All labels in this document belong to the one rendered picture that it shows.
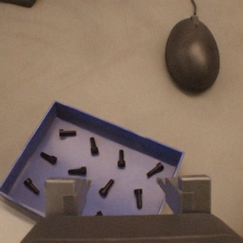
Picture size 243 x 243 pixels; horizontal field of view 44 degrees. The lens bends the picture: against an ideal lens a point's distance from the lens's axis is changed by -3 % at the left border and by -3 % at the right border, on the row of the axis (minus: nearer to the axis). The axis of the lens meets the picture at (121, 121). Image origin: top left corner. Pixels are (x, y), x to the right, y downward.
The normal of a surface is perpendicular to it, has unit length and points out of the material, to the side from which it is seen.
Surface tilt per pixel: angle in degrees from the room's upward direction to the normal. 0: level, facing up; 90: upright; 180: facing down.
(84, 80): 0
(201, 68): 32
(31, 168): 0
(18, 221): 0
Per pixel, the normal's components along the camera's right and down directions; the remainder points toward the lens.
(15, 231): 0.01, -0.48
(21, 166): 0.91, 0.36
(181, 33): -0.56, -0.58
